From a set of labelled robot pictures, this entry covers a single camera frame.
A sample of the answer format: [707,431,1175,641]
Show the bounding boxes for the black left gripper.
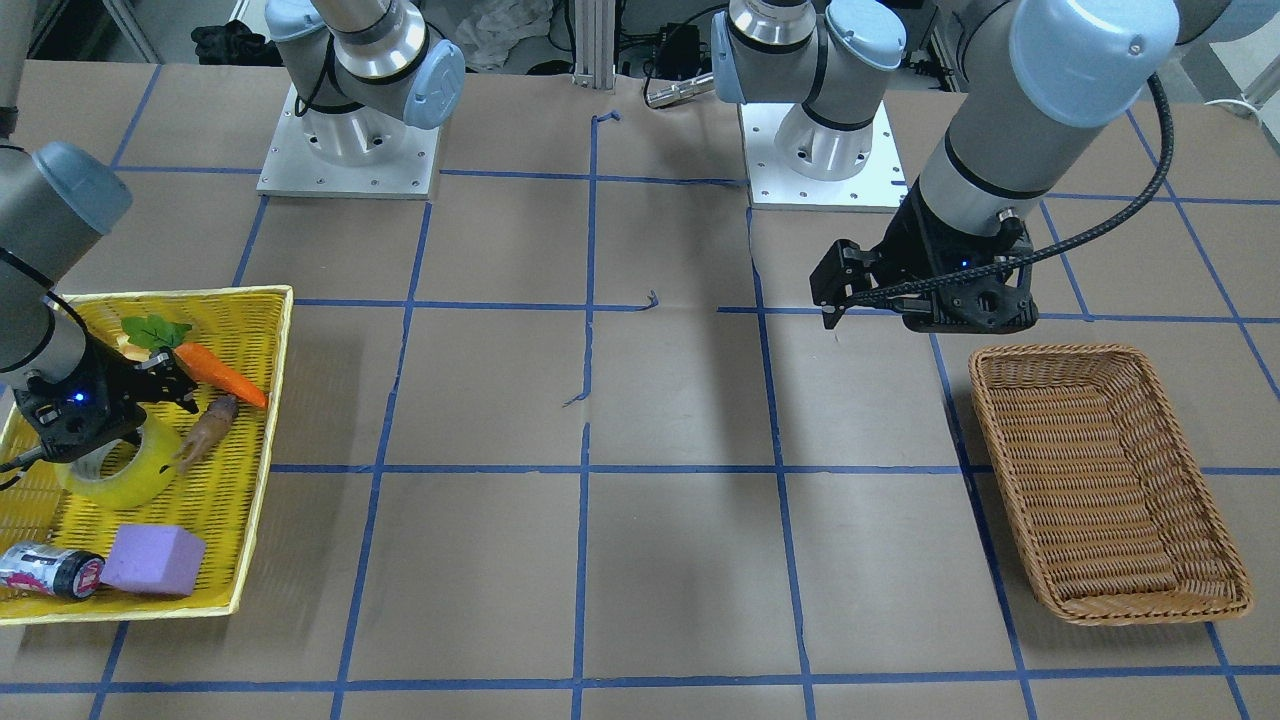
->
[809,190,1039,333]

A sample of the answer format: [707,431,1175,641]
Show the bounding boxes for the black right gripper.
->
[14,345,198,462]

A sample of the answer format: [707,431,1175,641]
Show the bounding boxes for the yellow tape roll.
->
[54,415,180,510]

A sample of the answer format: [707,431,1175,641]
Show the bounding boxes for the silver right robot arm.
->
[3,1,467,470]

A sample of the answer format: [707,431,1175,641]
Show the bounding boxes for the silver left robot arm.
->
[710,1,1277,334]

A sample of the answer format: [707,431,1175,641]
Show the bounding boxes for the toy croissant bread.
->
[116,314,195,363]

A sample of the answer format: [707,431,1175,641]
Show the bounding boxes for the orange toy carrot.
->
[122,314,269,410]

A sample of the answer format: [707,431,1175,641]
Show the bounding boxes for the brown toy animal figure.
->
[174,395,239,475]

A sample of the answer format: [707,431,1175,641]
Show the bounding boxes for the yellow woven tray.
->
[1,284,294,626]

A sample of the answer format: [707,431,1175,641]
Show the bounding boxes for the purple foam cube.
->
[100,524,207,596]

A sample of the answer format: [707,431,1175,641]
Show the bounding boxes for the brown wicker basket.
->
[968,343,1254,626]

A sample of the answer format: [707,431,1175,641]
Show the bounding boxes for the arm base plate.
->
[739,102,909,214]
[256,87,440,200]

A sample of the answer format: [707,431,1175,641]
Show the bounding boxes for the black braided cable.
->
[829,74,1175,311]

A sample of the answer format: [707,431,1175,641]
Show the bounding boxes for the aluminium frame post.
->
[572,0,618,94]

